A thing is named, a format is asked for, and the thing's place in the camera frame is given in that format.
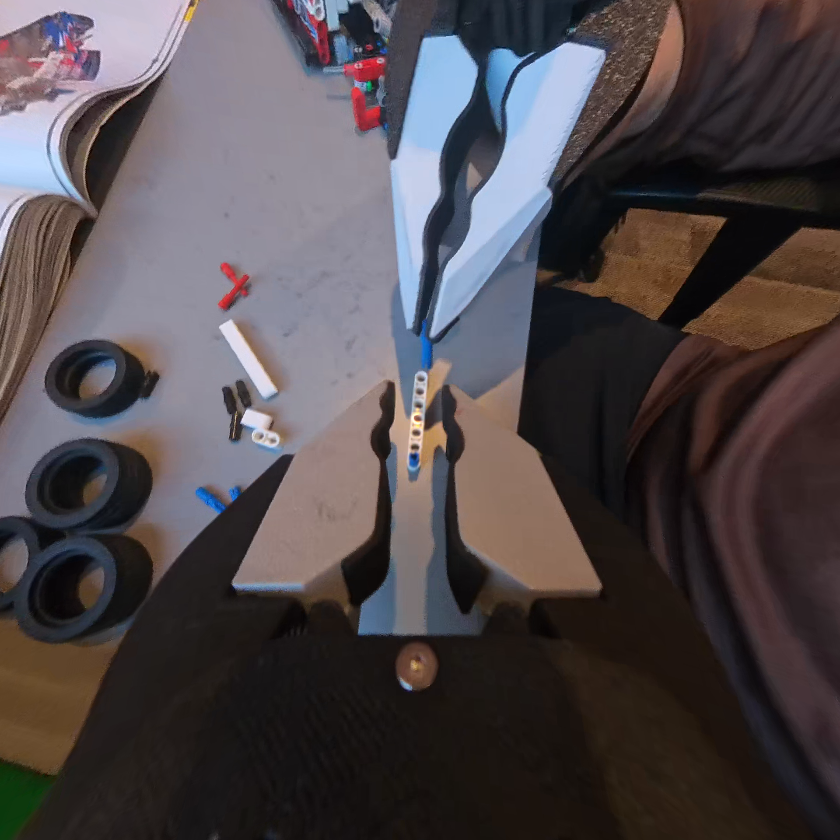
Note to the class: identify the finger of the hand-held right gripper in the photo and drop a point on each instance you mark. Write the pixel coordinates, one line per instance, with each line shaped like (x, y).
(426, 98)
(544, 118)

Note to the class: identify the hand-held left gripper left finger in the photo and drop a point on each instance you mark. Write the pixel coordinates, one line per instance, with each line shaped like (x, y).
(308, 525)

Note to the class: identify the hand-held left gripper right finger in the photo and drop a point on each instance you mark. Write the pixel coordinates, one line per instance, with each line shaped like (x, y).
(525, 531)

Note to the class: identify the small white toy brick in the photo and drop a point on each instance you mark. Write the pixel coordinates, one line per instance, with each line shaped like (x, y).
(274, 441)

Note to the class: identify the small white toy piece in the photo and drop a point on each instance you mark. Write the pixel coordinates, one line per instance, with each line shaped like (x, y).
(256, 418)

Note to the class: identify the small black toy pin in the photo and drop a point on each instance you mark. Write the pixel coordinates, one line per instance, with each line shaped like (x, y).
(150, 384)
(228, 400)
(243, 392)
(235, 426)

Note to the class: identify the white toy beam with holes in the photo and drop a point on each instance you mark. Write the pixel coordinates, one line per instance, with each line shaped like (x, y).
(420, 394)

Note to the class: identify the thin white toy beam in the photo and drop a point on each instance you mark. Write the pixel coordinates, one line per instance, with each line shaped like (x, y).
(248, 359)

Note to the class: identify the black toy tire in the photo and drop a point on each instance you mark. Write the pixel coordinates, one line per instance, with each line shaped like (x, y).
(134, 485)
(128, 387)
(134, 590)
(16, 527)

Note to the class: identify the small red toy pin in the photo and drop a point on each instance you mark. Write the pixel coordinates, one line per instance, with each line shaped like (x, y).
(226, 268)
(226, 302)

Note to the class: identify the green plastic bin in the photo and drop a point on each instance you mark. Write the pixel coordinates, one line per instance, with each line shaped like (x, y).
(23, 800)

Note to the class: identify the toy car instruction booklet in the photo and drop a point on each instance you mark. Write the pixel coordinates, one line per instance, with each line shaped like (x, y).
(26, 151)

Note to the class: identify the person's right forearm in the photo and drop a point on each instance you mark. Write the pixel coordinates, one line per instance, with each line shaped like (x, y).
(754, 85)

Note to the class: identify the partly built toy car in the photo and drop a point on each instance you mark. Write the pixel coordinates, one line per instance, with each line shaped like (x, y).
(315, 33)

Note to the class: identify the person's dark clothing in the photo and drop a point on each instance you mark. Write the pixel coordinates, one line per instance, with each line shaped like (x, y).
(722, 525)

